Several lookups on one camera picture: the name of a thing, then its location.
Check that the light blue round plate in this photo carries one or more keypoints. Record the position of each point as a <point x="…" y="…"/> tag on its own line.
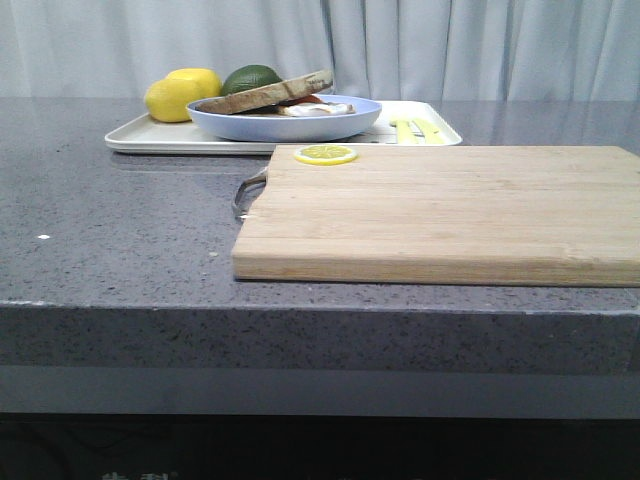
<point x="288" y="129"/>

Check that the bread slice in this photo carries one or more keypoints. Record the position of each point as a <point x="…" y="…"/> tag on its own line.
<point x="271" y="94"/>
<point x="270" y="111"/>

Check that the white rectangular tray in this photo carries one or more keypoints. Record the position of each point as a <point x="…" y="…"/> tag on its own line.
<point x="143" y="135"/>

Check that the lemon slice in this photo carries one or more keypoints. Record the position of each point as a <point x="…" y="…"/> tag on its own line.
<point x="325" y="154"/>

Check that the fried egg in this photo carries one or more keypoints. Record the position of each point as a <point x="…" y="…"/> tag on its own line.
<point x="313" y="106"/>

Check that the wooden cutting board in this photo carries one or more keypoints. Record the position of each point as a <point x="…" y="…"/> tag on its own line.
<point x="480" y="215"/>

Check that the green lime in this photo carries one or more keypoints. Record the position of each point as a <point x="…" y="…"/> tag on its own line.
<point x="249" y="77"/>

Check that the rear yellow lemon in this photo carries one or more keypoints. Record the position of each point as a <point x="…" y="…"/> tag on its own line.
<point x="208" y="80"/>

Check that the yellow lemon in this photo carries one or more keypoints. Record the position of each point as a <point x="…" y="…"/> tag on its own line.
<point x="208" y="80"/>
<point x="166" y="100"/>

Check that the grey curtain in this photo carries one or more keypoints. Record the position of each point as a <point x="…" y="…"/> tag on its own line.
<point x="418" y="50"/>

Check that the front yellow lemon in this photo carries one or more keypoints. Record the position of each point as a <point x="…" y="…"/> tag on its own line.
<point x="166" y="100"/>

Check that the metal cutting board handle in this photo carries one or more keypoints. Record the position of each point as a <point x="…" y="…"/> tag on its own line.
<point x="247" y="192"/>

